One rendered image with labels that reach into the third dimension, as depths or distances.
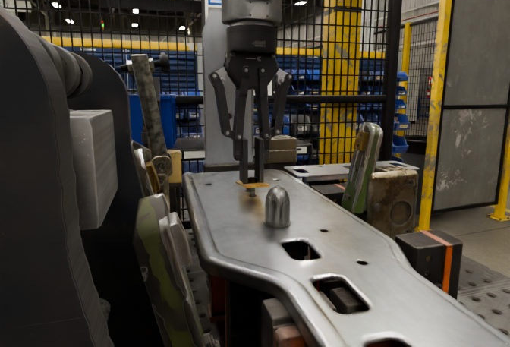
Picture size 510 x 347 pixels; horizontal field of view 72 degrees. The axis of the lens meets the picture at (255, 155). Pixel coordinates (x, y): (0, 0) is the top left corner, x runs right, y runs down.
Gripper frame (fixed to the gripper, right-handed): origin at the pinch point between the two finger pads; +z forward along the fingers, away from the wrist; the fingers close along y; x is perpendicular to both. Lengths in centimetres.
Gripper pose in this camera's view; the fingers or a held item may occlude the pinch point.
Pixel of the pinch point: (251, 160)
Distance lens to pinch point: 56.6
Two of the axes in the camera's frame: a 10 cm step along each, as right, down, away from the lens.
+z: 0.0, 9.8, 1.8
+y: 9.7, -0.4, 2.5
